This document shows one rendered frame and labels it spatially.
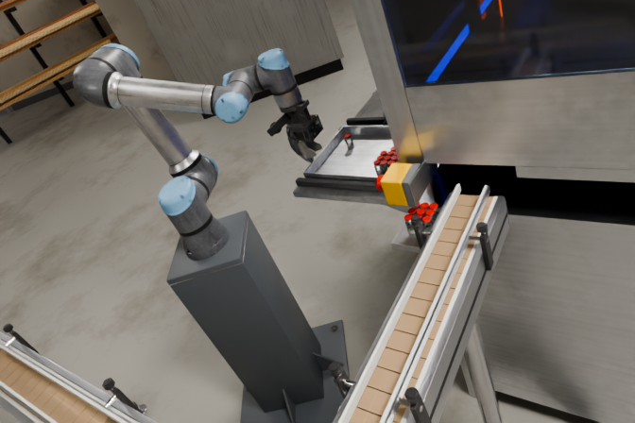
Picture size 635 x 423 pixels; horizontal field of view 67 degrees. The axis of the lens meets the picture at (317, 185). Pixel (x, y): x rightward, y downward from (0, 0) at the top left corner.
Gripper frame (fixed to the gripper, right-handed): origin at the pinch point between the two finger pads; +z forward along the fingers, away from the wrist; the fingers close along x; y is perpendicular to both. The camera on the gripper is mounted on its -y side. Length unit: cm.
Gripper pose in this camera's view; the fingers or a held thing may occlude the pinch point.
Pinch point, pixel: (308, 159)
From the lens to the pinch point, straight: 148.3
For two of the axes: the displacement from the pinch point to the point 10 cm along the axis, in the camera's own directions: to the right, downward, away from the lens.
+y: 8.0, 0.6, -5.9
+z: 3.4, 7.8, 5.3
